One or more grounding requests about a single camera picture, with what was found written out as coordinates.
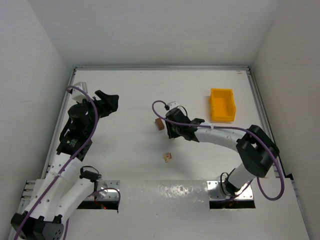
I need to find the brown rectangular wooden block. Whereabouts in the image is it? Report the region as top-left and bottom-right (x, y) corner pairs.
(155, 118), (165, 131)

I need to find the yellow plastic bin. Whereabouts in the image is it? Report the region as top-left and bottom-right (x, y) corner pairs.
(209, 88), (236, 123)

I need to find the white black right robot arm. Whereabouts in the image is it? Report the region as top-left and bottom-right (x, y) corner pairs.
(163, 102), (280, 198)

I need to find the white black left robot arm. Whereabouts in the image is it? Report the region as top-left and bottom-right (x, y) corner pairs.
(10, 86), (119, 240)

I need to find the helicopter shaped wooden piece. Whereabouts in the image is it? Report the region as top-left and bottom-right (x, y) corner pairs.
(163, 152), (172, 163)

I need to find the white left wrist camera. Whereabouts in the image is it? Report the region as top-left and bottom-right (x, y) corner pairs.
(71, 82), (88, 103)

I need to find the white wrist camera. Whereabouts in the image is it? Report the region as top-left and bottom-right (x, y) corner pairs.
(71, 82), (88, 103)
(167, 101), (178, 110)

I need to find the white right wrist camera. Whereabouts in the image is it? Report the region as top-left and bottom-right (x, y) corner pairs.
(167, 101), (178, 110)

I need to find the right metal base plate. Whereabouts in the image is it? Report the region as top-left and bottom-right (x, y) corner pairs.
(206, 179), (254, 202)

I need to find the metal base plate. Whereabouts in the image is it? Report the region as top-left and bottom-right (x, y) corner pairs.
(87, 180), (121, 202)
(206, 179), (254, 202)

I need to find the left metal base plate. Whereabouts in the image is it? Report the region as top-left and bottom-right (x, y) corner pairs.
(87, 180), (121, 202)

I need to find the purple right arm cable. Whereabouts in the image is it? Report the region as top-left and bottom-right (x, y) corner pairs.
(151, 100), (285, 201)

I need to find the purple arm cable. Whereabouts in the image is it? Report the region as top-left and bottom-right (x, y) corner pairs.
(12, 85), (99, 240)
(151, 100), (285, 201)

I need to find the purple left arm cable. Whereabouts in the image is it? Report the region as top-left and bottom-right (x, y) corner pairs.
(12, 85), (99, 240)

